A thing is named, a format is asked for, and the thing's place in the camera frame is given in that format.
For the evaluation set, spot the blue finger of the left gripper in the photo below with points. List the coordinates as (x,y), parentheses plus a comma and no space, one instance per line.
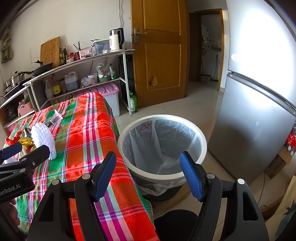
(29,161)
(10,151)

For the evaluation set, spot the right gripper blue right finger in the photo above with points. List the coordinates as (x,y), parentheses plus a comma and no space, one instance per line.
(207,189)

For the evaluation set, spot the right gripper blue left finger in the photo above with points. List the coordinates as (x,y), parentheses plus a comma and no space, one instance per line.
(88,189)

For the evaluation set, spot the red plastic bag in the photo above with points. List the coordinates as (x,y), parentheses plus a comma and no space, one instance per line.
(14,139)

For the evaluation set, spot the yellow snack wrapper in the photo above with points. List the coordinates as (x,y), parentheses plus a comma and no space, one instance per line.
(27,143)

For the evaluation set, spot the white foam fruit net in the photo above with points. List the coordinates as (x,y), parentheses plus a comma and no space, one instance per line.
(41,135)

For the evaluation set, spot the clear plastic cup with lid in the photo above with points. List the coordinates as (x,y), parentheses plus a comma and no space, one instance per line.
(56,118)

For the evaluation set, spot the green snack wrapper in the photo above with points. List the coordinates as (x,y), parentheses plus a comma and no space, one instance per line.
(26,133)

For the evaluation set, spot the white trash bin with liner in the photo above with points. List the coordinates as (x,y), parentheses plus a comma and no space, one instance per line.
(151,149)

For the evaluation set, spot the person's left hand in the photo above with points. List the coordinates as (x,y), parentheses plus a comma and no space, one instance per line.
(13,212)

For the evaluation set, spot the pink woven basket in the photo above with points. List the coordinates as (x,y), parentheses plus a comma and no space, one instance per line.
(24,108)

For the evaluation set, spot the colourful plaid tablecloth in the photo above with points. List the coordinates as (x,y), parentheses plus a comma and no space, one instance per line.
(83,138)

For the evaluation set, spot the cooking oil bottle red cap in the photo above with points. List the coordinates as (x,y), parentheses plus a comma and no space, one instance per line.
(56,89)

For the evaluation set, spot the steel pot with lid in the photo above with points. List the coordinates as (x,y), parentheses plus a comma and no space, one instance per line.
(13,81)

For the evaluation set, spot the cardboard box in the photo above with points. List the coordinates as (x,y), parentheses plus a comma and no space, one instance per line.
(283,158)

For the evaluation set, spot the silver refrigerator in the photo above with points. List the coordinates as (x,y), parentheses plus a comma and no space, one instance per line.
(257,111)

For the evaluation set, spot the black frying pan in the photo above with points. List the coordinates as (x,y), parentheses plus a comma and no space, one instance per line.
(43,68)

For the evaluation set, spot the white plastic jug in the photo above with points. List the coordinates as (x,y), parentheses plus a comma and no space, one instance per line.
(71,81)

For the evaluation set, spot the hanging cloth bag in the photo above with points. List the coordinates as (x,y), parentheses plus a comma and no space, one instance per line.
(6,51)

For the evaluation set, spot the green bottle on floor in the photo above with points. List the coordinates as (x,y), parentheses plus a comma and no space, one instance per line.
(133,102)

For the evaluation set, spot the purple lid storage box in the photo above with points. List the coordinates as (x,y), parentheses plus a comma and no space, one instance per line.
(110,93)

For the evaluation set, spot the wooden cutting board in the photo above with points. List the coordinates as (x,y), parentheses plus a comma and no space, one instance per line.
(49,52)

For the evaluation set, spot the dark soy sauce bottle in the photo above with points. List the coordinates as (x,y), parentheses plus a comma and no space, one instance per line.
(64,54)

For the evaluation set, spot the pink utensil holder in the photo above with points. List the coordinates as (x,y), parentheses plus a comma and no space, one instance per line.
(85,53)

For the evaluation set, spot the clear storage container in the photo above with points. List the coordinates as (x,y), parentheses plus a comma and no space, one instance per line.
(101,46)

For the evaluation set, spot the white electric kettle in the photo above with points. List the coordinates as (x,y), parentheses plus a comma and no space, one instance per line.
(116,39)

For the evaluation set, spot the wooden door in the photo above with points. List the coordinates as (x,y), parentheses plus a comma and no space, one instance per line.
(161,50)

